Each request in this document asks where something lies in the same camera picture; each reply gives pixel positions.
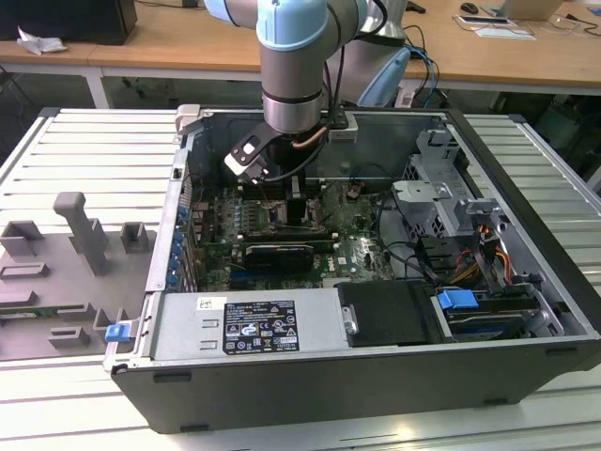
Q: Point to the silver metal drive cage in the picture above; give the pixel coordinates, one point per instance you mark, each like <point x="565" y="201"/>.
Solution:
<point x="425" y="199"/>

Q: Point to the black computer tower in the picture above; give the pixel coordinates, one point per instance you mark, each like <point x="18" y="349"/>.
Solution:
<point x="70" y="21"/>

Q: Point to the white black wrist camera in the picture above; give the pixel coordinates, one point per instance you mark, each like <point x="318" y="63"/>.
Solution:
<point x="244" y="152"/>

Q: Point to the grey laptop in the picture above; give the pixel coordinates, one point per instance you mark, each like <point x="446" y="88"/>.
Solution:
<point x="530" y="8"/>

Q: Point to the white paper sheet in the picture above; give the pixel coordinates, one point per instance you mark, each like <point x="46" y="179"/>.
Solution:
<point x="504" y="34"/>

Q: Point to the green RAM stick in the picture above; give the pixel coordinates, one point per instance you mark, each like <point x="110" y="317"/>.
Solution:
<point x="28" y="311"/>

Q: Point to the black grey PC case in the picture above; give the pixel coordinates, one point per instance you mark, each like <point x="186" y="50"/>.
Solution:
<point x="328" y="399"/>

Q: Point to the green motherboard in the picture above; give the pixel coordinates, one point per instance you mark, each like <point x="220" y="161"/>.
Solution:
<point x="366" y="244"/>

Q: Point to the black computer mouse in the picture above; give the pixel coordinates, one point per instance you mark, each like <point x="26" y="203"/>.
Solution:
<point x="469" y="7"/>

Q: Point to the round coin battery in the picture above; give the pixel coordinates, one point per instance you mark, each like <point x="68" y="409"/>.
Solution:
<point x="355" y="191"/>

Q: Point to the silver power supply unit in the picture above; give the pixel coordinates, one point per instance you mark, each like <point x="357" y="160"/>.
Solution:
<point x="183" y="324"/>

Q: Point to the grey parts rack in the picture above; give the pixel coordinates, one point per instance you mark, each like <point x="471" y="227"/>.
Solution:
<point x="61" y="282"/>

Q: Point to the wooden desk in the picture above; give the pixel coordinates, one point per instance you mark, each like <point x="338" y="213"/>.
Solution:
<point x="188" y="51"/>

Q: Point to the black graphics card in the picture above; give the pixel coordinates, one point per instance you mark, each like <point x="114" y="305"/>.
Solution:
<point x="282" y="258"/>

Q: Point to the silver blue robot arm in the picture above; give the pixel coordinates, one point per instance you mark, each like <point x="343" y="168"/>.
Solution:
<point x="291" y="70"/>

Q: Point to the white power adapter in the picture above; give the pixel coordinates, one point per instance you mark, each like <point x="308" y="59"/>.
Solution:
<point x="405" y="97"/>

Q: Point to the white framed tablet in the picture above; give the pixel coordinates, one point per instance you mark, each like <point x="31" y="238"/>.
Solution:
<point x="483" y="20"/>

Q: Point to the blue card retention clip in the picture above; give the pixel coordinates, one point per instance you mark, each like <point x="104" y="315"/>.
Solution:
<point x="179" y="245"/>
<point x="173" y="281"/>
<point x="184" y="213"/>
<point x="175" y="269"/>

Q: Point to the black plastic shroud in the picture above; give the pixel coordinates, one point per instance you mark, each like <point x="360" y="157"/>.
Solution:
<point x="385" y="315"/>

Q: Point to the blue case latch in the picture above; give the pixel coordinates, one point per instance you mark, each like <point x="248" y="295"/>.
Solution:
<point x="116" y="332"/>

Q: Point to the crumpled white paper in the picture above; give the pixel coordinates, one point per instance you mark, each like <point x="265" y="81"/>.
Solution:
<point x="40" y="44"/>

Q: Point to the hard disk in blue carrier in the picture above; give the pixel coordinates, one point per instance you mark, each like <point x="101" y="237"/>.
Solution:
<point x="455" y="300"/>

